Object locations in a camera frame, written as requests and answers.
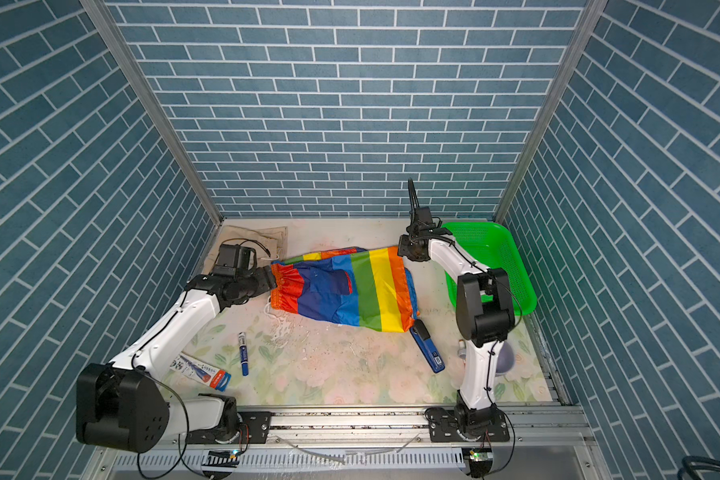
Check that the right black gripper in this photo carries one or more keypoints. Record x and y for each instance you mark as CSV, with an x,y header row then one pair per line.
x,y
403,247

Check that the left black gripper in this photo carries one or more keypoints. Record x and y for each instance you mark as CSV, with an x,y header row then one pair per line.
x,y
265,278

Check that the beige shorts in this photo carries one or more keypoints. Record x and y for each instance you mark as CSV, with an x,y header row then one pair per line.
x,y
269,243

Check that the multicolour shorts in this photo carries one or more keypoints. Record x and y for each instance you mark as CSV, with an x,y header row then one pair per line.
x,y
351,286

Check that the green plastic basket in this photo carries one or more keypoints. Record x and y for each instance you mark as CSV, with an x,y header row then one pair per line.
x,y
492,245

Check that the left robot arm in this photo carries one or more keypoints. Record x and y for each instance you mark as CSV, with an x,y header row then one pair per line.
x,y
120,405

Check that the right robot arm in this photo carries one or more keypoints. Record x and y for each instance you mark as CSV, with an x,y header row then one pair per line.
x,y
485,315

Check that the blue marker pen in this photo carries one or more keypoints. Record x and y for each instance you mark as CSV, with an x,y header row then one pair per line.
x,y
243,353

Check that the blue stapler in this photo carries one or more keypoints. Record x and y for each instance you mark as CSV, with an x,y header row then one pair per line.
x,y
426,346

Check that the red blue small packet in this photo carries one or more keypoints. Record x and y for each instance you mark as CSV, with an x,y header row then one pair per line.
x,y
201,372

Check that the grey bowl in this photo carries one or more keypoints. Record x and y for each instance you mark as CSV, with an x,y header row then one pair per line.
x,y
506,359

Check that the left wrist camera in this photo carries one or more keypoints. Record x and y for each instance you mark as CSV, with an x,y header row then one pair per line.
x,y
235,260

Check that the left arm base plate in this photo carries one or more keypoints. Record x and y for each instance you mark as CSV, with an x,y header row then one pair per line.
x,y
247,427

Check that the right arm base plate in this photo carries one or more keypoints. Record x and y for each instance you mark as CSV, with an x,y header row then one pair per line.
x,y
466,425

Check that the aluminium front rail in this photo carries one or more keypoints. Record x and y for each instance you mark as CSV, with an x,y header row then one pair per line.
x,y
547,442

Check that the white cable tie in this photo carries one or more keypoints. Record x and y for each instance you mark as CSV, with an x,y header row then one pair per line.
x,y
341,457

